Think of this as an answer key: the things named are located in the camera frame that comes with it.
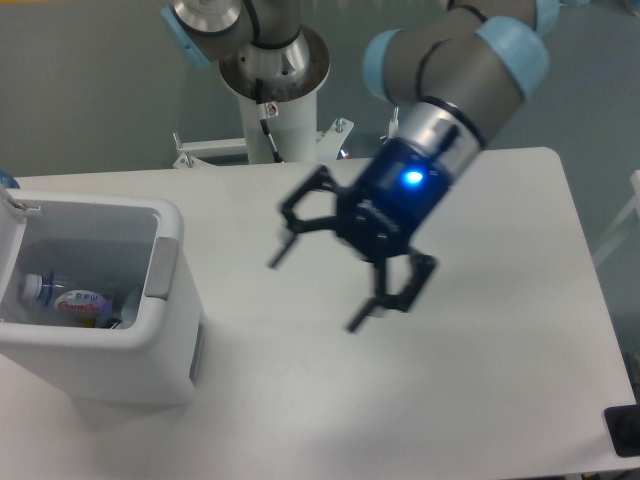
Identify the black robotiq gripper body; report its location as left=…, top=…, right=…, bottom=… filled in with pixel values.
left=335, top=139, right=452, bottom=263

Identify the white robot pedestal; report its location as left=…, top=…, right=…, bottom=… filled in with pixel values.
left=173, top=26, right=354, bottom=168

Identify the white frame at right edge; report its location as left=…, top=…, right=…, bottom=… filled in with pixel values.
left=591, top=170, right=639, bottom=268

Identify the blue object at left edge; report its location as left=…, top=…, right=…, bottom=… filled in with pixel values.
left=0, top=169, right=20, bottom=189

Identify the black device at table edge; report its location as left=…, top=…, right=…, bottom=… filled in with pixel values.
left=604, top=404, right=639, bottom=458

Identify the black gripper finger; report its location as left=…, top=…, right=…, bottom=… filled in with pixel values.
left=267, top=165, right=340, bottom=269
left=344, top=248, right=440, bottom=335

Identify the black cable on pedestal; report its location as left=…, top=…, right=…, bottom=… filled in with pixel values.
left=253, top=77, right=286, bottom=165

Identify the white green wrapper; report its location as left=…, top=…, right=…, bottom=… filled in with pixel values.
left=120, top=288, right=142, bottom=328

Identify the white trash can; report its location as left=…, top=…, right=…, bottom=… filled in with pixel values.
left=1, top=188, right=203, bottom=405

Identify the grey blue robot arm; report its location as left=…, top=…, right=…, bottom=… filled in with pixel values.
left=161, top=1, right=559, bottom=332

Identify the clear plastic water bottle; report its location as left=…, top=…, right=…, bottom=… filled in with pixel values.
left=18, top=271, right=117, bottom=318

